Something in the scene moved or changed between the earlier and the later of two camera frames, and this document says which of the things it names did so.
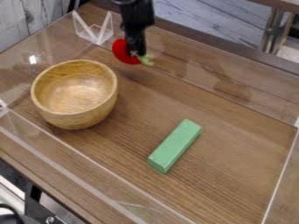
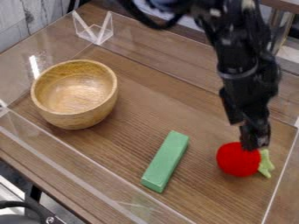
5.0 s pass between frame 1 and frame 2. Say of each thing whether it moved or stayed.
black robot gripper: moved
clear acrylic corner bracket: stayed
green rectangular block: moved
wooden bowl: stayed
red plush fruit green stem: moved
